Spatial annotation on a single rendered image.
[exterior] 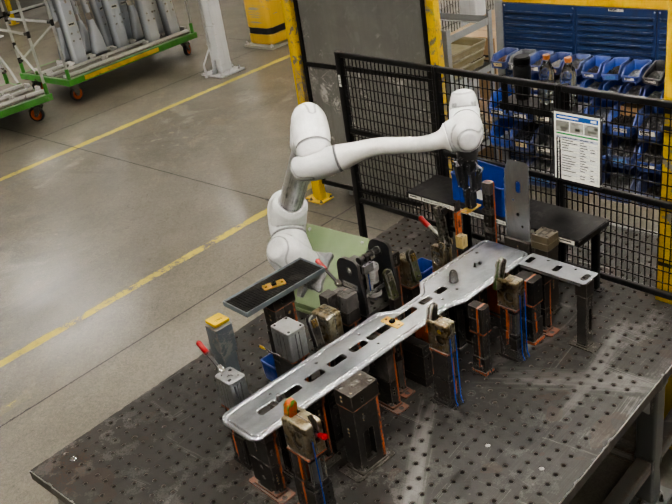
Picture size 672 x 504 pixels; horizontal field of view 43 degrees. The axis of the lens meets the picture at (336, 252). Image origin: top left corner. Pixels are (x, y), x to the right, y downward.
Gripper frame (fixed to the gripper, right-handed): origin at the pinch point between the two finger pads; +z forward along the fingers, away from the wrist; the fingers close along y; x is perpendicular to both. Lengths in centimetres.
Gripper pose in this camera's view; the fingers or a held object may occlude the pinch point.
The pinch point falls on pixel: (470, 198)
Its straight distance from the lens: 321.6
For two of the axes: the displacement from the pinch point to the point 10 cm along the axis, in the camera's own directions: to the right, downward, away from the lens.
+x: 7.1, -4.2, 5.6
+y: 6.9, 2.6, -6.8
